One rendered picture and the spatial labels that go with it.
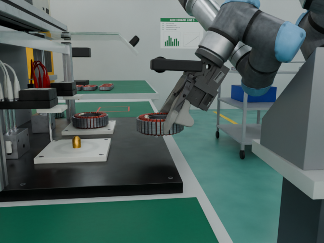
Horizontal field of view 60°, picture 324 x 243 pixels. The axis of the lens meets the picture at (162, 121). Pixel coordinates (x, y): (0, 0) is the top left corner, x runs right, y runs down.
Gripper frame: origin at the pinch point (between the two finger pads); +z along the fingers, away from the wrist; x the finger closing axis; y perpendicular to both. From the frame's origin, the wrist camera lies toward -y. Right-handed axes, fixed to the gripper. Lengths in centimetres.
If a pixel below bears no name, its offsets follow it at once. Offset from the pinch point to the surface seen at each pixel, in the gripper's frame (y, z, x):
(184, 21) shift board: 40, -142, 532
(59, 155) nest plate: -16.4, 15.7, -4.6
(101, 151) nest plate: -8.9, 11.3, -2.5
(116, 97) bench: -9, 18, 158
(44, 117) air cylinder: -27.1, 17.8, 21.8
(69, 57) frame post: -33, 0, 43
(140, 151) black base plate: -0.7, 7.7, 0.3
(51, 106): -23.1, 7.9, -1.3
